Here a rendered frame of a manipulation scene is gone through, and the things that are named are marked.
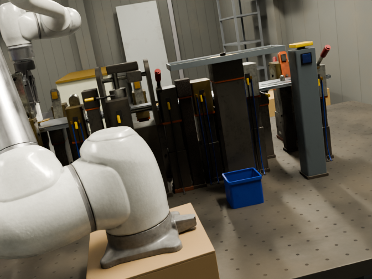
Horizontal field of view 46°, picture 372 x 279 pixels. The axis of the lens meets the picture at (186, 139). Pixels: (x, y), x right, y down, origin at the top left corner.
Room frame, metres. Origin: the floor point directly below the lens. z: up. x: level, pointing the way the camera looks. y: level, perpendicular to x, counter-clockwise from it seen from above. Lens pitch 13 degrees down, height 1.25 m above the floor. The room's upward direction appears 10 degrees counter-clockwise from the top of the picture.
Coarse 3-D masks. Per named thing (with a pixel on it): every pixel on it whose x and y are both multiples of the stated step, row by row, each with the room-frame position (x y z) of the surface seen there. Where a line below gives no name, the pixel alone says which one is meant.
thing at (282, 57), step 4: (280, 52) 1.93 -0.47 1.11; (284, 52) 1.93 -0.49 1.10; (280, 56) 1.93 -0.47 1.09; (284, 56) 1.92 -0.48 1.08; (280, 60) 1.92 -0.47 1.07; (284, 60) 1.92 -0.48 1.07; (280, 64) 1.92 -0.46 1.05; (284, 64) 1.92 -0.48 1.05; (288, 64) 1.92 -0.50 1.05; (284, 68) 1.92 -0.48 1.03; (288, 68) 1.92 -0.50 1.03; (284, 72) 1.91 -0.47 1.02; (288, 72) 1.91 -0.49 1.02; (288, 76) 1.91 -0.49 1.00
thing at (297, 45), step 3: (303, 42) 1.45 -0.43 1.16; (306, 42) 1.43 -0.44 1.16; (309, 42) 1.42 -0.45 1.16; (312, 42) 1.42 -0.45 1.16; (291, 45) 1.45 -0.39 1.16; (294, 45) 1.42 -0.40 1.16; (297, 45) 1.42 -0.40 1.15; (300, 45) 1.42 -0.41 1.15; (303, 45) 1.42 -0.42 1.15; (306, 45) 1.42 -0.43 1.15; (297, 48) 1.45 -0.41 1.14; (300, 48) 1.44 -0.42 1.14; (303, 48) 1.44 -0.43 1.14
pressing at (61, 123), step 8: (272, 80) 1.85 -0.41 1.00; (288, 80) 1.76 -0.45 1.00; (264, 88) 1.68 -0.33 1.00; (272, 88) 1.69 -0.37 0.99; (144, 104) 1.79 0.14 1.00; (56, 120) 1.75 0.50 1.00; (64, 120) 1.72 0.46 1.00; (88, 120) 1.61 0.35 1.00; (40, 128) 1.60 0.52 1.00; (48, 128) 1.60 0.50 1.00; (56, 128) 1.60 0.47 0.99
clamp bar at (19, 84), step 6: (18, 72) 1.56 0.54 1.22; (12, 78) 1.52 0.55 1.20; (18, 78) 1.53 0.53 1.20; (18, 84) 1.53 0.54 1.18; (18, 90) 1.53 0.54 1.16; (24, 90) 1.54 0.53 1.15; (24, 96) 1.54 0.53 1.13; (24, 102) 1.54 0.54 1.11; (30, 108) 1.56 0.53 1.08; (30, 114) 1.55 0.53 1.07
